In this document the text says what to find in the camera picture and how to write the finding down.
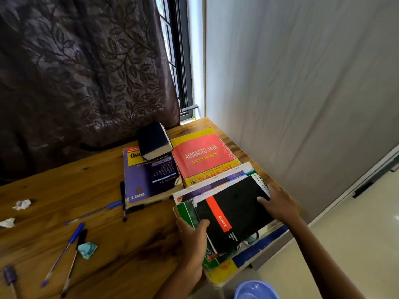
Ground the white cabinet panel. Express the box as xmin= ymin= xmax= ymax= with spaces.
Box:
xmin=304 ymin=143 xmax=399 ymax=229

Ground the black window frame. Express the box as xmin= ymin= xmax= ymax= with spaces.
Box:
xmin=155 ymin=0 xmax=194 ymax=122

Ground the red yellow thick book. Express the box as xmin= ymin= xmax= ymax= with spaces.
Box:
xmin=170 ymin=127 xmax=242 ymax=188

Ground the small white paper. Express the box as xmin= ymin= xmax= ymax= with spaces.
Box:
xmin=12 ymin=199 xmax=32 ymax=211

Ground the black spiral notebook red label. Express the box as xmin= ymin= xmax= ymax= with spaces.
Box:
xmin=194 ymin=172 xmax=276 ymax=255

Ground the person's left hand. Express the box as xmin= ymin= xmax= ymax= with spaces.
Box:
xmin=176 ymin=216 xmax=211 ymax=279

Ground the blue yellow thick book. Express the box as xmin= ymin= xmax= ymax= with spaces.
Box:
xmin=204 ymin=225 xmax=289 ymax=287

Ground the small dark blue book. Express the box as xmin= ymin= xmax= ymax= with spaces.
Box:
xmin=136 ymin=122 xmax=174 ymax=162

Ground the purple yellow thick book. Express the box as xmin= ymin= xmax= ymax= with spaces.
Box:
xmin=123 ymin=147 xmax=185 ymax=209

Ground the teal paper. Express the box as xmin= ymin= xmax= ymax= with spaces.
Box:
xmin=77 ymin=242 xmax=98 ymax=260

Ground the person's right hand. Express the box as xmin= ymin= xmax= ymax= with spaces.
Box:
xmin=256 ymin=183 xmax=302 ymax=228

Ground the person's left forearm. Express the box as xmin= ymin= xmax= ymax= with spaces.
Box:
xmin=153 ymin=264 xmax=206 ymax=299

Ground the black capped ballpoint pen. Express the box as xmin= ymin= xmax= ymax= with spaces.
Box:
xmin=126 ymin=199 xmax=164 ymax=214
xmin=61 ymin=228 xmax=89 ymax=299
xmin=120 ymin=181 xmax=128 ymax=222

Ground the person's right forearm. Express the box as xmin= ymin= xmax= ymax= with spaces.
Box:
xmin=285 ymin=213 xmax=367 ymax=299

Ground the white purple notebook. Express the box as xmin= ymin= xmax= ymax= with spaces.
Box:
xmin=172 ymin=162 xmax=255 ymax=206

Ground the dark brown leaf-patterned curtain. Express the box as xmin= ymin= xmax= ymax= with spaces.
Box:
xmin=0 ymin=0 xmax=181 ymax=186

